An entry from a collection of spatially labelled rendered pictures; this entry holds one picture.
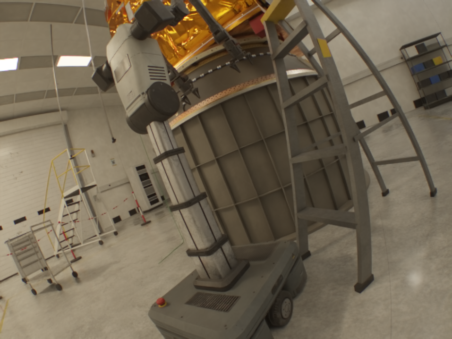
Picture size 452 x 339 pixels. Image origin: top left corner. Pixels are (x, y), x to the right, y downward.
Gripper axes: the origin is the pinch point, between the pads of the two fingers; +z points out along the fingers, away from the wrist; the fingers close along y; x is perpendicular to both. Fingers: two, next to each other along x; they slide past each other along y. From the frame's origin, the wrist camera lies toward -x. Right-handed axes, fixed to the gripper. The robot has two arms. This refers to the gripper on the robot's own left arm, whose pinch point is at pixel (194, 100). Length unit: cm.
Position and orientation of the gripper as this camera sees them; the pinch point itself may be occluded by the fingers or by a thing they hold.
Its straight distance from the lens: 158.4
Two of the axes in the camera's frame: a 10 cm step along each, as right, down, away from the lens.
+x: -2.8, 6.8, -6.8
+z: 6.0, 6.8, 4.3
